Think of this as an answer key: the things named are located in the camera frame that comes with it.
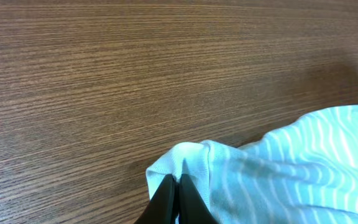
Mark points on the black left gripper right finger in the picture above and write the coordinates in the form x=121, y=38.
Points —
x=192, y=209

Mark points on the light blue striped shorts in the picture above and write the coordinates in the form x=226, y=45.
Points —
x=306, y=172

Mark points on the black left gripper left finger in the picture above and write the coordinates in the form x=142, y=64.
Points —
x=162, y=208

